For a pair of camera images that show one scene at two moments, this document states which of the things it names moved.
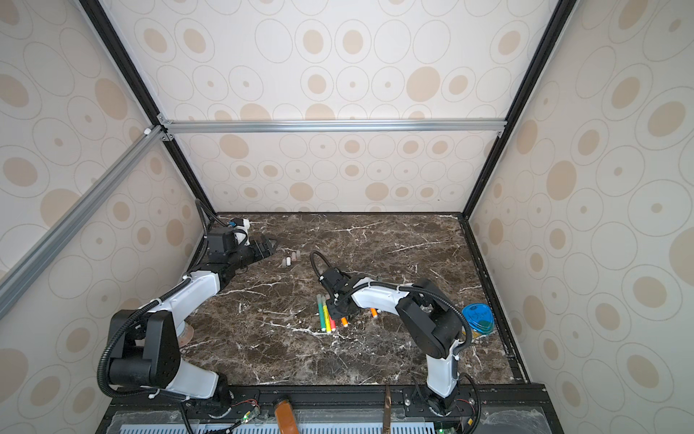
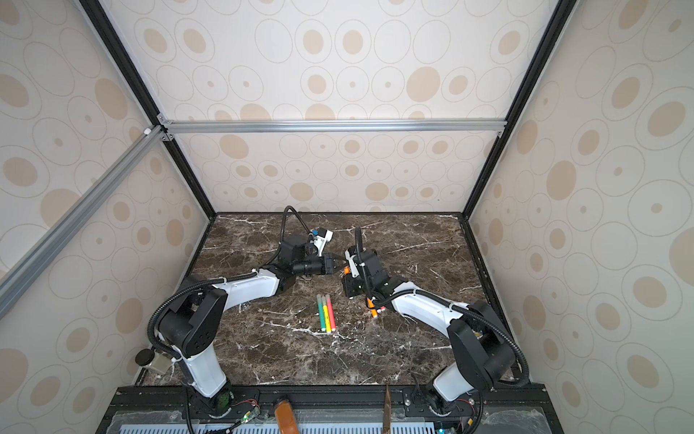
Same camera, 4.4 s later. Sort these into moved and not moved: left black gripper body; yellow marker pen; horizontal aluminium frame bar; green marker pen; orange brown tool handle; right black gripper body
Moved: left black gripper body; right black gripper body
Not moved: orange brown tool handle; green marker pen; yellow marker pen; horizontal aluminium frame bar
